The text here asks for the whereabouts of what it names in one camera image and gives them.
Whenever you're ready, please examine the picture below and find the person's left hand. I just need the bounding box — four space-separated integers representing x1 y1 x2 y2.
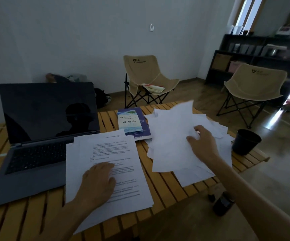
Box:
73 162 117 212

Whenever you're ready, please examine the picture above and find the person's right hand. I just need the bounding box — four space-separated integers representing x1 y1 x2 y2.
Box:
186 125 221 164

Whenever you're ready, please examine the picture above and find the sorted text document stack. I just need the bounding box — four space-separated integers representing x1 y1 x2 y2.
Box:
65 129 155 235

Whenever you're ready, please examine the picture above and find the pile of white papers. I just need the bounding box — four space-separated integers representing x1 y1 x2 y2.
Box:
144 99 236 188

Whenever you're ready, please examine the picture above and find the blue booklet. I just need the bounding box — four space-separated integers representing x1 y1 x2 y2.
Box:
117 107 152 141

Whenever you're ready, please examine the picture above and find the grey laptop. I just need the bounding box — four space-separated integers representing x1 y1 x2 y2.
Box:
0 82 101 210

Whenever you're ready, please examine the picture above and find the person's right forearm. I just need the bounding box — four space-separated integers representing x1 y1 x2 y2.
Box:
205 155 290 241

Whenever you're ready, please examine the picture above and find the person's left forearm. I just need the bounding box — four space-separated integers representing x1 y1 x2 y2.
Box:
34 198 103 241

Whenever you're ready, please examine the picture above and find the wooden slatted table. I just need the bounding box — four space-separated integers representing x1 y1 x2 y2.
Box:
0 101 271 241

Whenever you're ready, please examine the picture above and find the black plastic pot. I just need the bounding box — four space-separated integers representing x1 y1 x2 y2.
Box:
232 129 263 156

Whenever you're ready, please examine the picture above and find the dark bottle with blue cap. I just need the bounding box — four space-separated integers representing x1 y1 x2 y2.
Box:
212 191 236 217

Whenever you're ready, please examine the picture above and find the red and white booklet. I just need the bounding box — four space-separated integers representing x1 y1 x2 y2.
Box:
142 83 166 95

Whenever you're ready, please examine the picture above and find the beige folding chair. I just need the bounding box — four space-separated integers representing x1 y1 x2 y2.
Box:
123 55 180 109
216 63 288 129

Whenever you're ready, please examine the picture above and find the woven storage basket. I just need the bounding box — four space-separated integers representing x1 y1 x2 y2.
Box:
212 53 232 72

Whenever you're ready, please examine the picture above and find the pink storage box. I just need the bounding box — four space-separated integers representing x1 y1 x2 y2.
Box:
228 60 244 73

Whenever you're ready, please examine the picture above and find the metal pot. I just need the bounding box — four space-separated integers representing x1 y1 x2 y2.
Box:
265 44 288 57

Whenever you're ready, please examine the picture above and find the tall narrow window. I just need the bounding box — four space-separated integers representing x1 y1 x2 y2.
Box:
231 0 268 33

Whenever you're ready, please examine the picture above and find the red and white box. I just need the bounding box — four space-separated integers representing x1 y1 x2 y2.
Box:
276 26 290 36

